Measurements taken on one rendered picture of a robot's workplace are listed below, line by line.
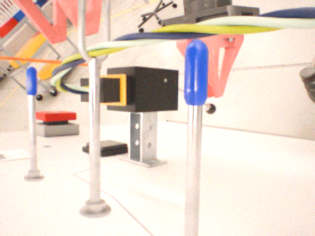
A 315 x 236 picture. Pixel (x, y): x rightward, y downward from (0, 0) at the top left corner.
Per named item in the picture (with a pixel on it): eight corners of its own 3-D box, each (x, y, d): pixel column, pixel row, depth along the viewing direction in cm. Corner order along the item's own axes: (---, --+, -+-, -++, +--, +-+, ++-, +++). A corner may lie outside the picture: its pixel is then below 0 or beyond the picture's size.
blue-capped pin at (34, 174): (47, 178, 23) (45, 66, 22) (28, 182, 22) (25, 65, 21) (39, 174, 24) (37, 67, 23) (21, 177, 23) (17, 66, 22)
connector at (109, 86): (143, 101, 27) (143, 78, 27) (101, 103, 23) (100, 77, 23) (120, 99, 29) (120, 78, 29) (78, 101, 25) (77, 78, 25)
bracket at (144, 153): (167, 163, 29) (168, 111, 28) (149, 167, 27) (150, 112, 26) (136, 155, 32) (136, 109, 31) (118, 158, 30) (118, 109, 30)
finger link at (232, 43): (218, 102, 33) (212, 14, 31) (170, 101, 38) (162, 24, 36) (248, 93, 37) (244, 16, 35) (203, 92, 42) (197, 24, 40)
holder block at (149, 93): (178, 110, 29) (179, 69, 29) (135, 112, 25) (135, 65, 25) (149, 108, 32) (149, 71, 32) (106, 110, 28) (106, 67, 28)
